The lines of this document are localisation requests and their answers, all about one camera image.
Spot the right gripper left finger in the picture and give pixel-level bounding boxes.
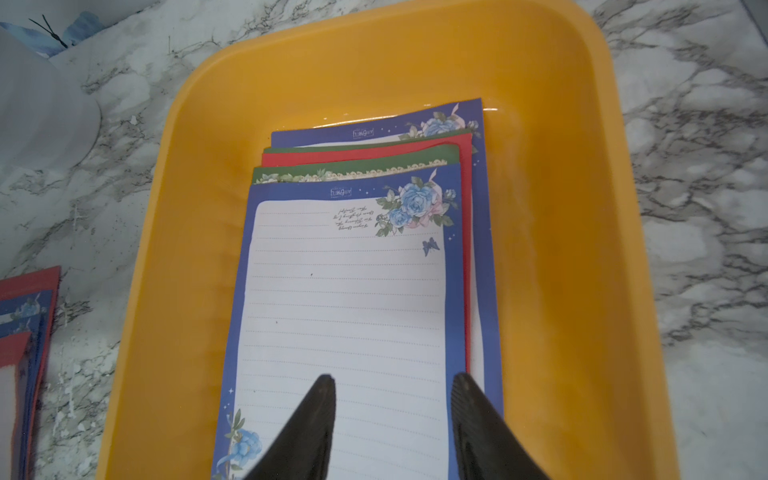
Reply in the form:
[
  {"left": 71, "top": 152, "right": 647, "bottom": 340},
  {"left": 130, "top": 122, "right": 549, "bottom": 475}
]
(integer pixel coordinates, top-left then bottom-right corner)
[{"left": 245, "top": 374, "right": 336, "bottom": 480}]

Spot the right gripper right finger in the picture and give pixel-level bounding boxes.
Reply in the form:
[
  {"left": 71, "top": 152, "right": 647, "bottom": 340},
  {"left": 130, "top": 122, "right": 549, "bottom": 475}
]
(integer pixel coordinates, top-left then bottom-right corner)
[{"left": 451, "top": 372, "right": 548, "bottom": 480}]

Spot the yellow storage tray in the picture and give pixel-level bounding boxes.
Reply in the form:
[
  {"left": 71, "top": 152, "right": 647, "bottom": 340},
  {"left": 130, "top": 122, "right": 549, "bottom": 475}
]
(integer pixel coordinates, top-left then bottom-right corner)
[{"left": 97, "top": 1, "right": 679, "bottom": 479}]

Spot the blue stationery paper stack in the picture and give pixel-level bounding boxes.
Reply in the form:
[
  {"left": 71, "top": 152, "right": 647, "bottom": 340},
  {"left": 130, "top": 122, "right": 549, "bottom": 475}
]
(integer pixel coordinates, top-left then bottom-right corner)
[{"left": 251, "top": 97, "right": 505, "bottom": 415}]

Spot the potted flower plant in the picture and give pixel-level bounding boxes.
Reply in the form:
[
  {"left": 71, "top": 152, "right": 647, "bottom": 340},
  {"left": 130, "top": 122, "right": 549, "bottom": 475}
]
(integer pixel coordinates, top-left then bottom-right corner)
[{"left": 1, "top": 29, "right": 101, "bottom": 172}]

